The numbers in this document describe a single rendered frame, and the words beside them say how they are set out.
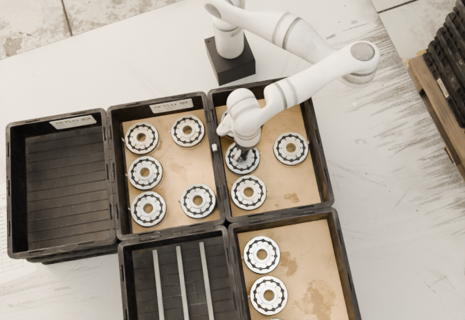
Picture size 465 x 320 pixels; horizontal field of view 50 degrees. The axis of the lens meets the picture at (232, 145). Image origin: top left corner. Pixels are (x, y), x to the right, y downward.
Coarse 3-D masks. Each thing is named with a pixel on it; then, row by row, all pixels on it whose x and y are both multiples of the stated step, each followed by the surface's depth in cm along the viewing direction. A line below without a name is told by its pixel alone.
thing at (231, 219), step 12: (252, 84) 148; (264, 84) 148; (312, 108) 145; (312, 120) 144; (216, 132) 144; (324, 156) 140; (324, 168) 141; (228, 204) 138; (312, 204) 136; (324, 204) 136; (228, 216) 136; (240, 216) 136; (252, 216) 138; (264, 216) 136
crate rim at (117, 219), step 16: (176, 96) 148; (192, 96) 148; (208, 112) 146; (112, 128) 146; (208, 128) 145; (112, 144) 145; (112, 160) 143; (112, 176) 142; (192, 224) 136; (208, 224) 136
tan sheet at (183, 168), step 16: (192, 112) 157; (128, 128) 157; (160, 128) 156; (160, 144) 155; (208, 144) 154; (128, 160) 153; (160, 160) 153; (176, 160) 153; (192, 160) 152; (208, 160) 152; (144, 176) 152; (176, 176) 151; (192, 176) 151; (208, 176) 151; (144, 192) 150; (160, 192) 150; (176, 192) 150; (176, 208) 148; (176, 224) 147
